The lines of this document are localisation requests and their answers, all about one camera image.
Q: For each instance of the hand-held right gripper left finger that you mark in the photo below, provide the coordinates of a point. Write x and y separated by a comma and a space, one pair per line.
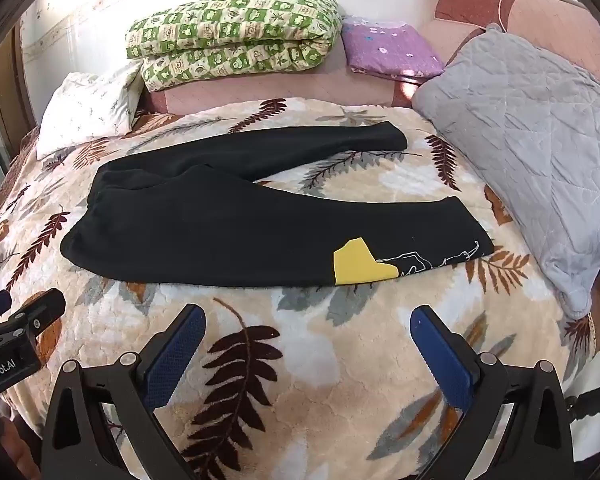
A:
180, 355

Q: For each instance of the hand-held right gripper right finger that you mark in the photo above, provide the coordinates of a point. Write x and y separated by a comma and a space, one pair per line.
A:
442, 360

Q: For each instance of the black pants with yellow patch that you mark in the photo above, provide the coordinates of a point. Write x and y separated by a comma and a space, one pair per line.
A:
205, 220

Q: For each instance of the leaf print fleece blanket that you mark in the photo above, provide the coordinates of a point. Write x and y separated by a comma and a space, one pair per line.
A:
305, 360

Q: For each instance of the white printed pillow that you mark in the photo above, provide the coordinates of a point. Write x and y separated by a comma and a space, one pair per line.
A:
90, 105

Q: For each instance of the grey quilted pillow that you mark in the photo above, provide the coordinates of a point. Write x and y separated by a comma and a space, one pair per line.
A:
530, 135

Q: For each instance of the pink bed sheet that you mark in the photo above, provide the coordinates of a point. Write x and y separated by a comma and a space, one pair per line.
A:
280, 85

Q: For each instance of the purple floral folded cloth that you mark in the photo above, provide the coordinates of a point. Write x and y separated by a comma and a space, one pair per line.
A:
385, 45

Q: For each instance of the green checkered folded quilt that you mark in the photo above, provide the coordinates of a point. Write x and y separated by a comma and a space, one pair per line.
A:
230, 25

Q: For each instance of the brown pink padded headboard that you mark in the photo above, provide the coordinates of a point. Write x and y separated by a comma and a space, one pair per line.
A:
475, 7

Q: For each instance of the brown wooden window frame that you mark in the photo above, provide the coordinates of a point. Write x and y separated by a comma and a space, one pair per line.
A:
10, 90

